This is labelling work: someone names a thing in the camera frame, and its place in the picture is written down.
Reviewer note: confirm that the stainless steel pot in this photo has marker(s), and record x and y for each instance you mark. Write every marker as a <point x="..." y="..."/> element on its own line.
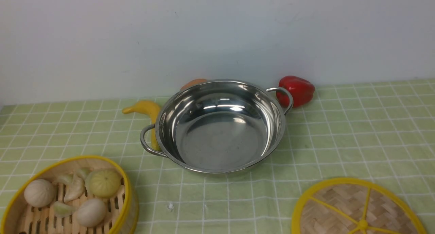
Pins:
<point x="219" y="126"/>

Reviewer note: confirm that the woven bamboo steamer lid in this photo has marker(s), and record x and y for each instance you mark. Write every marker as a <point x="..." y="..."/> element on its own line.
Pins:
<point x="352" y="206"/>

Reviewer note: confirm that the white steamed bun left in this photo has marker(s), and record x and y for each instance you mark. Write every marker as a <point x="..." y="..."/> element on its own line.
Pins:
<point x="39" y="193"/>

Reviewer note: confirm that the red bell pepper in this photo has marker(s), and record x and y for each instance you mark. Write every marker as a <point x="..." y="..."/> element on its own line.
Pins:
<point x="301" y="90"/>

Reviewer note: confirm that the pale dumpling centre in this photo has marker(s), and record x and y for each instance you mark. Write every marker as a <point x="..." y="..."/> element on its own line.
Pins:
<point x="74" y="183"/>

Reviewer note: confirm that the orange round fruit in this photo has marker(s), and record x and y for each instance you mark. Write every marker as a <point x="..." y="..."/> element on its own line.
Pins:
<point x="192" y="83"/>

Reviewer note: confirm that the yellow banana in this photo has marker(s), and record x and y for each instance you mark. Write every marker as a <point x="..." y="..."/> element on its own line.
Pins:
<point x="150" y="109"/>

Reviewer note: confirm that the pale dumpling lower left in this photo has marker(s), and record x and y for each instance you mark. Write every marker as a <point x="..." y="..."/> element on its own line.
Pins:
<point x="62" y="210"/>

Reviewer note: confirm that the white steamed bun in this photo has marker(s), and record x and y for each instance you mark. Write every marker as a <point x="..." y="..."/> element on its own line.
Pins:
<point x="39" y="193"/>
<point x="91" y="213"/>

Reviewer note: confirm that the bamboo steamer basket yellow rim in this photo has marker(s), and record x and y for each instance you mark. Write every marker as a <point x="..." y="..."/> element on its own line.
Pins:
<point x="122" y="209"/>

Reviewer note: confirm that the white steamed bun front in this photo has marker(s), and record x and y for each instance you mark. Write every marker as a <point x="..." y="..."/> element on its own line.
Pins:
<point x="91" y="213"/>

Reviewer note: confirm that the green checkered tablecloth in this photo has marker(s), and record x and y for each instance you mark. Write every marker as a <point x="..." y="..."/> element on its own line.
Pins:
<point x="382" y="132"/>

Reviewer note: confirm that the pale dumpling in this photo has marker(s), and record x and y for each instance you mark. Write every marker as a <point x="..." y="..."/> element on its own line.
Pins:
<point x="62" y="210"/>
<point x="74" y="183"/>

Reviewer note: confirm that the yellow-green pleated bun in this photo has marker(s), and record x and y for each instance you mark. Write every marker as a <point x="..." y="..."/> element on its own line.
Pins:
<point x="103" y="183"/>

